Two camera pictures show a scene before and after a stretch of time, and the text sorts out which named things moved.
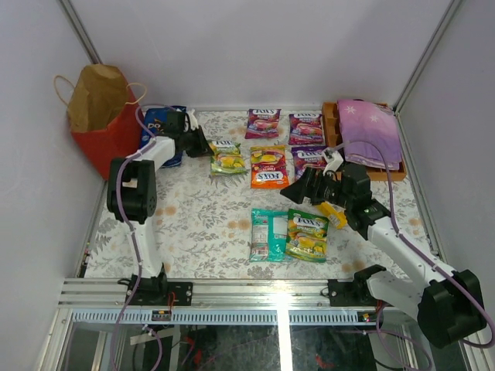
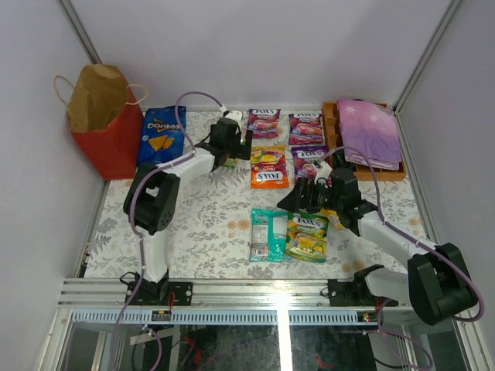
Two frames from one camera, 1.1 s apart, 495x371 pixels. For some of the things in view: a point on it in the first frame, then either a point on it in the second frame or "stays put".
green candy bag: [306, 237] stays put
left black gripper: [193, 140] -> [240, 151]
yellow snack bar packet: [335, 213] stays put
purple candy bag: [305, 128] stays put
